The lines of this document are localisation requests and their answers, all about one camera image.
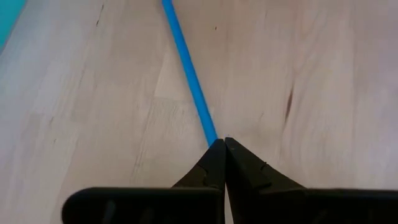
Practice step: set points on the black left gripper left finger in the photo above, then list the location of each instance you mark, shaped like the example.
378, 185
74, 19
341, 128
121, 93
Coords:
149, 207

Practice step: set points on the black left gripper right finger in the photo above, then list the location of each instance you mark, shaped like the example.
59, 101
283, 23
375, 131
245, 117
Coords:
295, 208

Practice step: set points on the blue pencil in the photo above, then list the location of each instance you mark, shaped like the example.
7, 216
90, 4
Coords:
189, 71

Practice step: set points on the teal plastic bin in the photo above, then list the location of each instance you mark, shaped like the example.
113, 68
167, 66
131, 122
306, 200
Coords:
9, 18

